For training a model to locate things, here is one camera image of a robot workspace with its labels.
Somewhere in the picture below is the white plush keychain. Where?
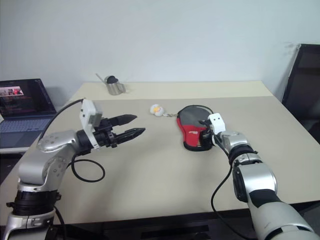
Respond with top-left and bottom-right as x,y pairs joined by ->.
149,103 -> 179,118

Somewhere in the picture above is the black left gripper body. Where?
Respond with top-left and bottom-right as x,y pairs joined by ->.
94,117 -> 119,150

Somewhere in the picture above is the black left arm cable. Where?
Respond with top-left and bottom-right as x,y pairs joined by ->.
39,98 -> 106,183

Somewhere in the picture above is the open dark laptop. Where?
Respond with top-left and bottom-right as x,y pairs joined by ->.
0,78 -> 58,149

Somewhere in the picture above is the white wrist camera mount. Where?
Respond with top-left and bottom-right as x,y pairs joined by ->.
79,98 -> 104,151
208,112 -> 226,146

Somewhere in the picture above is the red black grey paddle case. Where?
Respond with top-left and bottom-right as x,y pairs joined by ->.
174,104 -> 213,152

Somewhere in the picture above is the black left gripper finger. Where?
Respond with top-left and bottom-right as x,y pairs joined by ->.
114,127 -> 147,145
109,114 -> 139,128

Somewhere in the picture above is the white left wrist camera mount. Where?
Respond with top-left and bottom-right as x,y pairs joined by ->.
79,98 -> 104,151

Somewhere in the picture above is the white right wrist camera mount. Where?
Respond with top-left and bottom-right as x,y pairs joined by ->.
208,112 -> 226,146

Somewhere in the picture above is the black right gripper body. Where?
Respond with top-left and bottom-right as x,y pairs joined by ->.
198,119 -> 214,148

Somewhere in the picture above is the small steel watering can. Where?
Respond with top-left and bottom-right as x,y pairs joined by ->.
95,72 -> 129,96

